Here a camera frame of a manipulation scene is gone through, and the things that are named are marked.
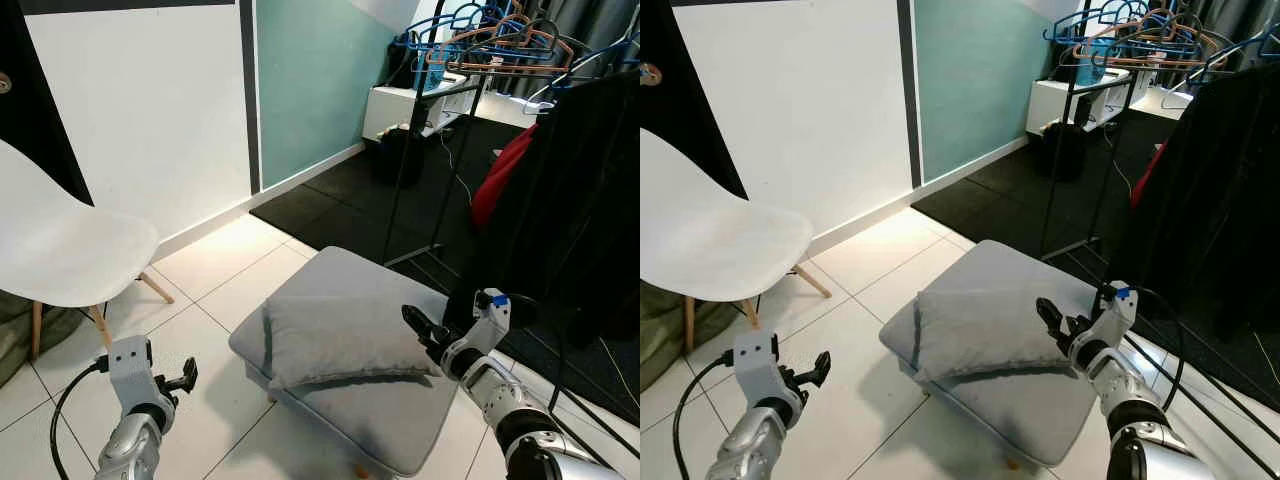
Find grey pillow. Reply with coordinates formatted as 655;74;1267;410
911;287;1079;384
262;294;442;392

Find white plastic chair wooden legs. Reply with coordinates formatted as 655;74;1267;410
640;127;833;353
0;138;176;362

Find grey upholstered footstool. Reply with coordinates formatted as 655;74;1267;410
878;239;1113;470
228;246;473;478

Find green cloth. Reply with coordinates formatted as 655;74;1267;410
0;288;63;389
640;280;703;393

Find black waste bin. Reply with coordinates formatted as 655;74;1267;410
374;124;428;188
1039;121;1090;183

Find black metal clothes rack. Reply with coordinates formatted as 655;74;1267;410
383;0;641;271
1038;0;1280;263

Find red hanging garment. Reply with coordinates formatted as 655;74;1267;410
1129;140;1170;211
469;122;540;231

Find black hanging garment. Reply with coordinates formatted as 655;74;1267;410
444;68;641;349
1108;63;1280;346

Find white low cabinet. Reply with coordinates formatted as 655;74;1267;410
1026;66;1193;138
361;68;533;143

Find blue basket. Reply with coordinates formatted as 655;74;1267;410
1074;34;1113;87
404;30;453;93

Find blue plastic clothes hanger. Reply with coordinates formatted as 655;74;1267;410
520;36;641;113
1163;28;1280;109
1043;0;1233;63
394;0;533;63

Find brown clothes hanger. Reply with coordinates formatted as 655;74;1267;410
424;18;578;78
1073;8;1248;71

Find dark grey curtain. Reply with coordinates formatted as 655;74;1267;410
1170;0;1280;46
520;0;641;63

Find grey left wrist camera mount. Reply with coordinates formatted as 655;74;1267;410
105;337;156;411
733;332;782;403

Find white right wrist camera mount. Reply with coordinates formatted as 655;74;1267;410
1084;281;1139;347
455;288;513;351

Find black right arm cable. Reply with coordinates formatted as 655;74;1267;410
1100;284;1280;479
500;293;641;463

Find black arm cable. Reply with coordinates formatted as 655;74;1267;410
1100;284;1280;479
500;293;641;463
49;358;111;480
671;382;741;480

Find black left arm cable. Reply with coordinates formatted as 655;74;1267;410
671;382;741;480
49;358;111;480

